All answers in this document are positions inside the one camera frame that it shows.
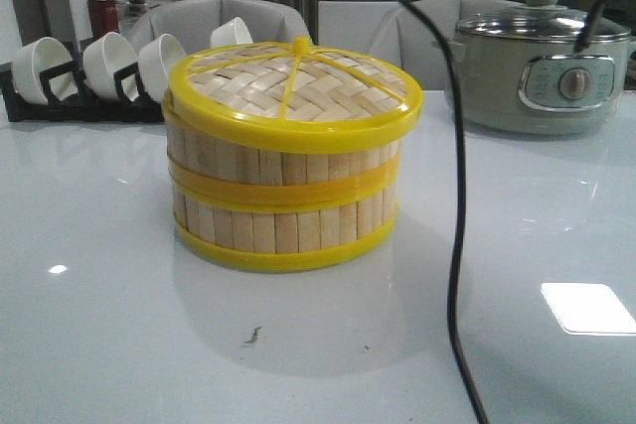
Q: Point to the white bowl far left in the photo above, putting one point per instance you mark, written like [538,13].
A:
[30,61]

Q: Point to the grey chair left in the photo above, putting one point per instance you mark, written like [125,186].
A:
[192,22]

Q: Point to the woven bamboo steamer lid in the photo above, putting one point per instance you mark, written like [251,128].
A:
[294,97]

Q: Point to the white bowl right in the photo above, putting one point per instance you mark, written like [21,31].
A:
[231,33]

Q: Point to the black dish rack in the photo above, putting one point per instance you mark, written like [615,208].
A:
[132,105]

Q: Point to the grey chair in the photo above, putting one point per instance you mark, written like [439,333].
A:
[402,40]
[192,22]

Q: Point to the bamboo steamer drawer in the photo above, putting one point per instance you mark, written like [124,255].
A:
[225,174]
[286,241]

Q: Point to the glass pot lid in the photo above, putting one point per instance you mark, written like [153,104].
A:
[539,20]

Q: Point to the red cylinder container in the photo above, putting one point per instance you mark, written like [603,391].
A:
[103,17]

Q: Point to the grey chair right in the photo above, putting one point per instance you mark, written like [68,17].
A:
[402,40]

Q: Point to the white bowl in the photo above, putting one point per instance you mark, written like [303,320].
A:
[155,62]
[102,58]
[231,33]
[30,61]

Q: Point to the green electric cooking pot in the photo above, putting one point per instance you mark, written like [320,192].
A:
[538,87]

